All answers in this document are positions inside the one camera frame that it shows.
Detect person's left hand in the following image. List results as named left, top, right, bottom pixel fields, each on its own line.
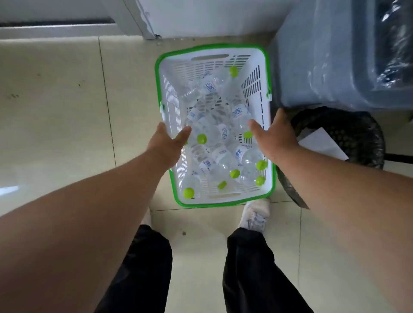
left=146, top=122, right=192, bottom=172

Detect person's right hand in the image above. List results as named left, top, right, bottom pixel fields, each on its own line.
left=248, top=108, right=301, bottom=165

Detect white basket with green rim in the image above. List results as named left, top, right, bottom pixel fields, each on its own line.
left=154, top=43, right=277, bottom=208

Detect person's right forearm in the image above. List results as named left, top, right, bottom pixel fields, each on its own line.
left=274, top=145, right=413, bottom=313

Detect person's left forearm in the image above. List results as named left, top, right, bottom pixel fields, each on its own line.
left=0, top=150, right=174, bottom=313

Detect pile of clear water bottles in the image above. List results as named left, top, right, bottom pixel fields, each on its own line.
left=179, top=65, right=270, bottom=199

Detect white paper sheet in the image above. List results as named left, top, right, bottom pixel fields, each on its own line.
left=297, top=127, right=350, bottom=161

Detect white sneaker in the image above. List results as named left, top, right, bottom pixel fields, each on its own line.
left=240, top=198, right=272, bottom=233

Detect black mesh waste bin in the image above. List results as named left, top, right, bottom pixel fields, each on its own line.
left=275, top=106, right=386, bottom=209

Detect grey plastic bin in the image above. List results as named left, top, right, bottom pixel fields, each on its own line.
left=268, top=0, right=413, bottom=112

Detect black rod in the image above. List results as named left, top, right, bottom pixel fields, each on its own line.
left=384, top=153, right=413, bottom=164

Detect black trousers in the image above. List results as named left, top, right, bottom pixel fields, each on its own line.
left=94, top=224, right=314, bottom=313

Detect clear plastic bin liner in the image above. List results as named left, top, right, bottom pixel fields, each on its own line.
left=307, top=0, right=413, bottom=104

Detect white door frame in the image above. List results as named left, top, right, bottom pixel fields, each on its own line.
left=0, top=0, right=161, bottom=40

